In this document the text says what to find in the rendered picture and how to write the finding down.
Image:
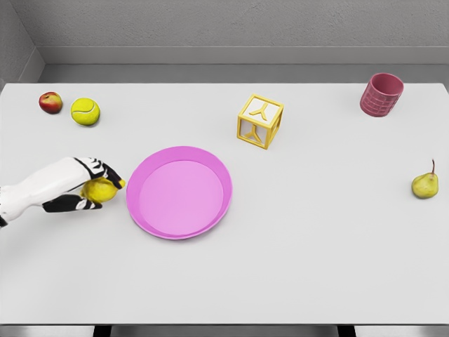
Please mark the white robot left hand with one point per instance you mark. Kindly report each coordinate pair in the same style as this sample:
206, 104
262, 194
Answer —
58, 177

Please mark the yellow lemon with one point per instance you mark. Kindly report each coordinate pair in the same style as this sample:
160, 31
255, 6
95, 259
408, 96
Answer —
100, 191

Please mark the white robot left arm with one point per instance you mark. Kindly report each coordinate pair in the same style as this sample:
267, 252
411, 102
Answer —
10, 201

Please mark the pink round plate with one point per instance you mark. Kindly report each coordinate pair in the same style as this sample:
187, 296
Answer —
179, 193

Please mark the yellow tennis ball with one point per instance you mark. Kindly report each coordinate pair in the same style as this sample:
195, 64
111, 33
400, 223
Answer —
85, 112

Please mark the red apple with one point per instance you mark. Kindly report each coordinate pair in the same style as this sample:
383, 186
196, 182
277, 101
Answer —
50, 102

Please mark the yellow letter block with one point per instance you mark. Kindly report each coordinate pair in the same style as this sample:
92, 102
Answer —
259, 121

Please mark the dark pink cup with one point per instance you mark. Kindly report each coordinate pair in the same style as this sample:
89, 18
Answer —
381, 94

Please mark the green pear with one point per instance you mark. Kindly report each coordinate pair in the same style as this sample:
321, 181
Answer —
425, 185

